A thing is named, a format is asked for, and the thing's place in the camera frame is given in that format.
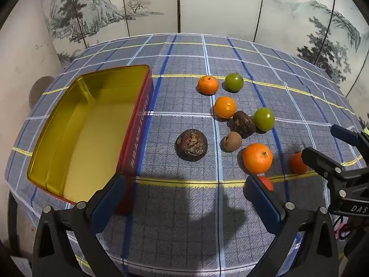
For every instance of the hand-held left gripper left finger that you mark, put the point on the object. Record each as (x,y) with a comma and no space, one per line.
(113,197)

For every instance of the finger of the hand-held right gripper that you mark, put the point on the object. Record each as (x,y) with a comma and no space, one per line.
(323,163)
(346,135)

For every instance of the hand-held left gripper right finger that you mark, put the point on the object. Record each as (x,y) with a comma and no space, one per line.
(261,203)

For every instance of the red tomato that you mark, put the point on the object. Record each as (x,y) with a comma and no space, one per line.
(266,183)
(297,164)

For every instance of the large orange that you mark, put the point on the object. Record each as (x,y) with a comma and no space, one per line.
(257,158)

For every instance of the gold tin box red sides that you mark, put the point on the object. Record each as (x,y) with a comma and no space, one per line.
(95,138)

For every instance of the brown kiwi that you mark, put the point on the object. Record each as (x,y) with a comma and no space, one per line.
(231,142)

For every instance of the green tomato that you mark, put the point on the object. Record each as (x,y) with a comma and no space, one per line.
(234,82)
(263,119)

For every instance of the dark brown wrinkled fruit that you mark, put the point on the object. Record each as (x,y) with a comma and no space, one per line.
(244,124)

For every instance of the dark round passion fruit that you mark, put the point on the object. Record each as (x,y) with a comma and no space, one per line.
(191,145)

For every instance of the small smooth orange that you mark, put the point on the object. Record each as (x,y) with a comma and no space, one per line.
(225,107)

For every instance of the orange mandarin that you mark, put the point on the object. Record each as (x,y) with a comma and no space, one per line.
(208,85)

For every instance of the grey round disc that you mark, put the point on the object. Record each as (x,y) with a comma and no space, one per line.
(39,89)

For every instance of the blue plaid tablecloth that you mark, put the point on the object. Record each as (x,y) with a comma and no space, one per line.
(184,63)

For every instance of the painted folding screen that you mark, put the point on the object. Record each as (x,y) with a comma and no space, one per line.
(219,5)

